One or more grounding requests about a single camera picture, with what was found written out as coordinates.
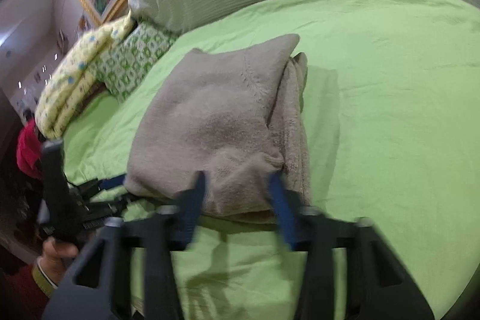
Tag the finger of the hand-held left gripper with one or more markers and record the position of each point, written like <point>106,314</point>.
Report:
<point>120,203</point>
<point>112,183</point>

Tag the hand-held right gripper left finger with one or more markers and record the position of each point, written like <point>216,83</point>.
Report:
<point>193,215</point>

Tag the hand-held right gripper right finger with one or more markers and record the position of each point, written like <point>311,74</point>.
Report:
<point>283,215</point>

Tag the green patterned pillow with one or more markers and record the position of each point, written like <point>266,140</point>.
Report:
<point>131,61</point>

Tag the beige knit sweater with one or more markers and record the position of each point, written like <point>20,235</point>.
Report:
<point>221,125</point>

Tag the green bed sheet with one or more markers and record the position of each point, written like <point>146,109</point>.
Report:
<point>393,117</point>

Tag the red cloth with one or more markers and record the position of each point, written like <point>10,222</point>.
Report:
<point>29,151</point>

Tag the person's left hand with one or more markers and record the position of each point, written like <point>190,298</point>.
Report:
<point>56,260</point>

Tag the person's left forearm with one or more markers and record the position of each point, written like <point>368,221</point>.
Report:
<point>18,293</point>

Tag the yellow floral quilt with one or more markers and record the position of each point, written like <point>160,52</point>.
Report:
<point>71,87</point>

